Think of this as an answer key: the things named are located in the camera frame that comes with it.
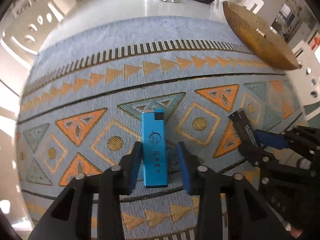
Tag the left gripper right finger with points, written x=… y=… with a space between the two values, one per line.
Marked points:
x=199 y=180

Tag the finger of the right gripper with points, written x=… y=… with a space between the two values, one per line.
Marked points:
x=256 y=156
x=270 y=139

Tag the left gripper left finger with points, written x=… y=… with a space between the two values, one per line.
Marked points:
x=118 y=180

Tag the black usb stick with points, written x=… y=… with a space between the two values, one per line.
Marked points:
x=244 y=128

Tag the blue lighter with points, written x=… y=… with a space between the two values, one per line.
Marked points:
x=155 y=165

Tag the person's right hand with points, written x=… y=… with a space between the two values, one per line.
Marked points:
x=293 y=231

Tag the white chair near right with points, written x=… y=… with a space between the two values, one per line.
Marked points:
x=305 y=79

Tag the patterned blue woven rug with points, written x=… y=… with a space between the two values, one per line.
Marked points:
x=82 y=104

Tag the round woven straw basket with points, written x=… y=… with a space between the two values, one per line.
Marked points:
x=256 y=34

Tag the white chair far left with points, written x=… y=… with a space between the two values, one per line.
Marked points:
x=25 y=36

